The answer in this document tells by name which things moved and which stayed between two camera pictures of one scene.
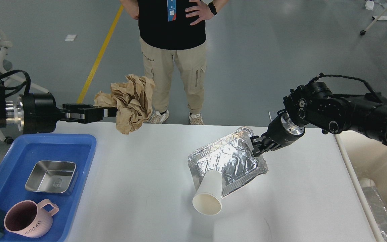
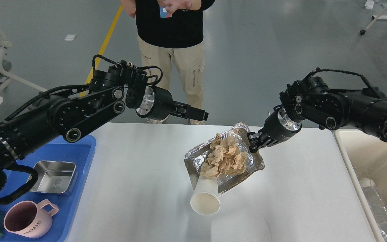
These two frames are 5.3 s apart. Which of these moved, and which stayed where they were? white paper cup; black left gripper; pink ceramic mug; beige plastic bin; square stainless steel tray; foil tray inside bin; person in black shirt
Moved: black left gripper
Stayed: square stainless steel tray; white paper cup; person in black shirt; foil tray inside bin; beige plastic bin; pink ceramic mug
